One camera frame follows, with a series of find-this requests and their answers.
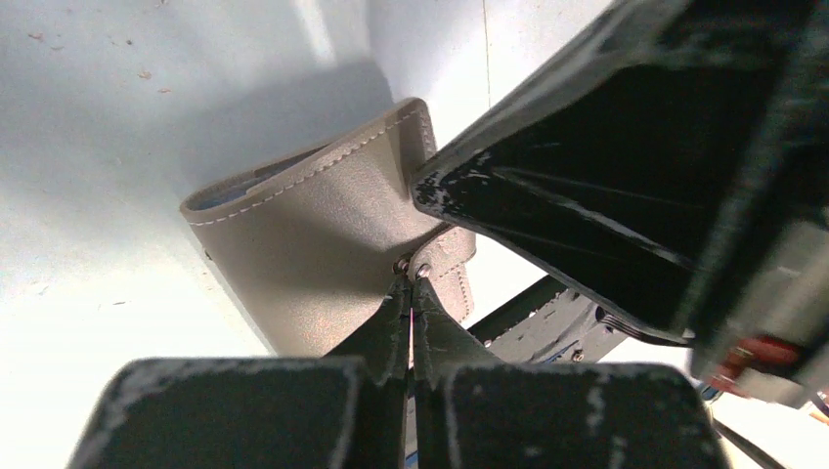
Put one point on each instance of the grey felt card holder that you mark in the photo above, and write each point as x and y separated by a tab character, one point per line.
308	242

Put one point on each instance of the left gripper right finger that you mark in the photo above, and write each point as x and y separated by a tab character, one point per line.
474	410

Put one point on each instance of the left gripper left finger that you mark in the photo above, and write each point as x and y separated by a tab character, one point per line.
346	409

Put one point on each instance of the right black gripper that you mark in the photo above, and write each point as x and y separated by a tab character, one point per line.
671	162

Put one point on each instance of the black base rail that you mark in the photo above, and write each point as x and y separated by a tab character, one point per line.
547	322

